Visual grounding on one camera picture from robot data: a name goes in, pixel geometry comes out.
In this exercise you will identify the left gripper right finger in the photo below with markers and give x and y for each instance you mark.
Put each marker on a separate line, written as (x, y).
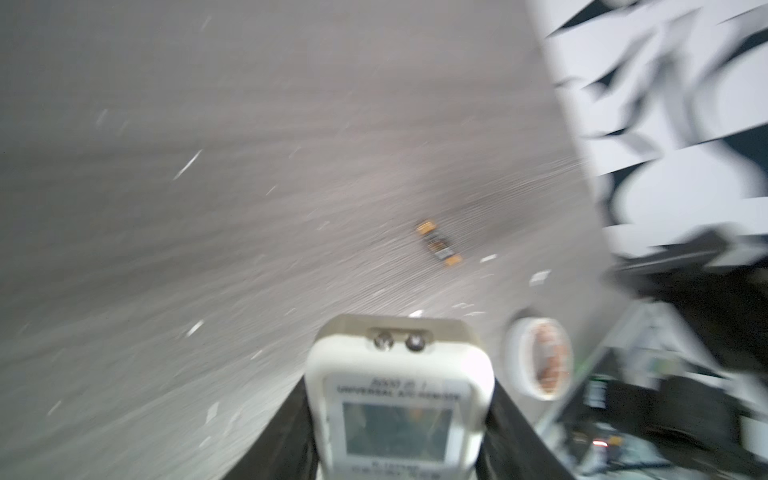
(511, 448)

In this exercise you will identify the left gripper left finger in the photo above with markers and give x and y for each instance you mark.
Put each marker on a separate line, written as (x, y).
(285, 450)

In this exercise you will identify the white remote control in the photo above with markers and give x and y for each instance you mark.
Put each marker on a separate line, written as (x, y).
(398, 397)

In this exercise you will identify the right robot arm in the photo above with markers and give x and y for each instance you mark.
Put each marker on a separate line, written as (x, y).
(678, 390)

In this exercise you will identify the black gold battery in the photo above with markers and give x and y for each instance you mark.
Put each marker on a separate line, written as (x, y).
(430, 235)
(444, 252)

